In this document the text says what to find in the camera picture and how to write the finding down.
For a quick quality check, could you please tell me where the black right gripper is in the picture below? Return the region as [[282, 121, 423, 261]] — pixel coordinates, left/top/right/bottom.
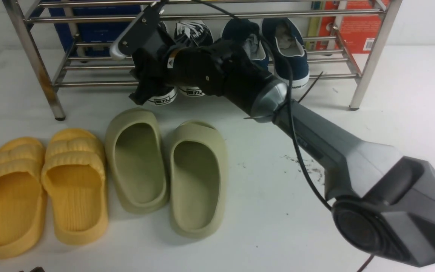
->
[[128, 38, 256, 105]]

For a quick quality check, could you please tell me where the black canvas sneaker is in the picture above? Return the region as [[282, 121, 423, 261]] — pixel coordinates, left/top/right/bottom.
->
[[174, 20, 214, 98], [147, 21, 177, 105]]

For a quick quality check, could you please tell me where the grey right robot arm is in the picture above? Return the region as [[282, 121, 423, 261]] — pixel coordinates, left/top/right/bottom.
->
[[119, 33, 435, 267]]

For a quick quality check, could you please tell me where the stainless steel shoe rack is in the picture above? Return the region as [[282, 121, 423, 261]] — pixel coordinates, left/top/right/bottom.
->
[[3, 0, 402, 121]]

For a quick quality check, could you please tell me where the left navy canvas shoe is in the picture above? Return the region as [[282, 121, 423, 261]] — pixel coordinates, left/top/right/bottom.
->
[[219, 19, 269, 71]]

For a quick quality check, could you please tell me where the navy canvas shoe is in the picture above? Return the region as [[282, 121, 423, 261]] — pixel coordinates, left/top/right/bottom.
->
[[261, 17, 310, 90], [219, 19, 269, 71]]

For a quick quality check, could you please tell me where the right navy canvas shoe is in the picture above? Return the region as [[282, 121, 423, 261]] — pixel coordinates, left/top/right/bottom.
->
[[261, 17, 310, 90]]

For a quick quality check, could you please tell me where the left olive green slipper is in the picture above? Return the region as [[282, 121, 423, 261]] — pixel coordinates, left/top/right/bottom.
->
[[104, 107, 170, 215]]

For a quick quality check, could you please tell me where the olive green slipper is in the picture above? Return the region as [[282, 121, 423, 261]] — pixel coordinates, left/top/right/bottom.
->
[[104, 107, 170, 215], [169, 120, 228, 239]]

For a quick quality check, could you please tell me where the blue cardboard box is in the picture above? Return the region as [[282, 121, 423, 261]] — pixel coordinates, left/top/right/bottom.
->
[[48, 0, 151, 58]]

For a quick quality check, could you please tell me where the right olive green slipper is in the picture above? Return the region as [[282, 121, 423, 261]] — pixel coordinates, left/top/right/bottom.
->
[[169, 120, 228, 239]]

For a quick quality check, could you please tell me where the right yellow rubber slipper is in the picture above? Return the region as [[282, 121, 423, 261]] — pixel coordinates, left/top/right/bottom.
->
[[41, 128, 109, 246]]

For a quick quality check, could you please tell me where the yellow rubber slipper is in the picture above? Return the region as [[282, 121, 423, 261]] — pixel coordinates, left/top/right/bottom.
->
[[41, 128, 109, 246], [0, 137, 47, 260]]

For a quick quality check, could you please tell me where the left yellow rubber slipper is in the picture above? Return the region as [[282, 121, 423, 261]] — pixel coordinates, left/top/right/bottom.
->
[[0, 137, 47, 260]]

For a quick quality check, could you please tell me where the red cardboard box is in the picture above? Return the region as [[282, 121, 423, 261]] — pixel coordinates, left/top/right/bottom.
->
[[307, 0, 381, 54]]

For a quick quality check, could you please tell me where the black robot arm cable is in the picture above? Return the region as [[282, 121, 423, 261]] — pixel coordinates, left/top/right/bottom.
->
[[153, 0, 376, 272]]

